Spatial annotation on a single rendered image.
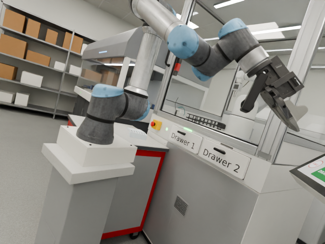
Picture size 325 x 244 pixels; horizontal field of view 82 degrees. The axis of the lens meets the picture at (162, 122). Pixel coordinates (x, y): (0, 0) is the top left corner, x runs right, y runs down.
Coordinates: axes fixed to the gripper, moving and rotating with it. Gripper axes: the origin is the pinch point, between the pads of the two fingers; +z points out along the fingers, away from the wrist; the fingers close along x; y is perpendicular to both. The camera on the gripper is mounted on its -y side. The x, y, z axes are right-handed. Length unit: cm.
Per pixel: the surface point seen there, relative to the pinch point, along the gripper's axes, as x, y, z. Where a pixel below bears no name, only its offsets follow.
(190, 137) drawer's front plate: 60, -35, -12
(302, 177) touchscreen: 4.6, -4.5, 14.8
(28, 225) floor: 37, -158, -19
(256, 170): 34.0, -13.3, 16.4
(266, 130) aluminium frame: 35.1, 0.2, 3.3
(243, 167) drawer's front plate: 35.9, -17.5, 13.1
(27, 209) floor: 47, -167, -30
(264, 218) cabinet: 44, -23, 42
